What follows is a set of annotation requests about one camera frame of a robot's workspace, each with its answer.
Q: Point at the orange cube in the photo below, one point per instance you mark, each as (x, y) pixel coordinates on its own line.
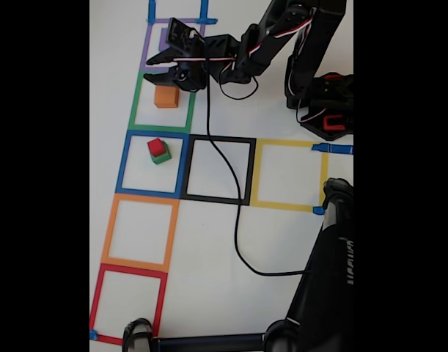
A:
(165, 98)

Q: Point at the small red cube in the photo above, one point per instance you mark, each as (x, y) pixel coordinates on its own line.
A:
(155, 146)

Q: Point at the green cube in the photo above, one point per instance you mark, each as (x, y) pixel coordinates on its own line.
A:
(161, 158)

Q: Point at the purple cube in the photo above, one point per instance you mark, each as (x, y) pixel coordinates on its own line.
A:
(162, 40)

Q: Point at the blue tape strip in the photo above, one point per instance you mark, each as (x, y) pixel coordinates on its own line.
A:
(318, 210)
(333, 149)
(93, 334)
(151, 11)
(204, 9)

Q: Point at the red printed clamp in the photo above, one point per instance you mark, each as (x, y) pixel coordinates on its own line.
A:
(333, 77)
(333, 126)

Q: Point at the purple square frame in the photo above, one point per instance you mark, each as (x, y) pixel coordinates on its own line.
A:
(146, 40)

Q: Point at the black gripper camera board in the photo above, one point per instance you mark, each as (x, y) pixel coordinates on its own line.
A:
(181, 34)

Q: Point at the green square frame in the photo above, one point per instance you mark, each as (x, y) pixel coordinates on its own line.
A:
(133, 106)

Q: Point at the black square frame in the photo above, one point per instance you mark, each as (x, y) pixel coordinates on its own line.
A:
(185, 168)

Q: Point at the blue square frame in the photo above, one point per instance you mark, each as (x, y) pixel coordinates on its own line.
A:
(121, 165)

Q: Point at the yellow square frame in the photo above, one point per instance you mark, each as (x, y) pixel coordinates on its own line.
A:
(256, 172)

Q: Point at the orange square frame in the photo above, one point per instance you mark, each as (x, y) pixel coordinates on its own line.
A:
(108, 234)

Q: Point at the red square frame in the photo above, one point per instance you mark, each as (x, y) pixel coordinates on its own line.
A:
(96, 300)

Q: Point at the black camera tripod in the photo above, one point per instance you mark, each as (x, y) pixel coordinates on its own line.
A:
(326, 275)

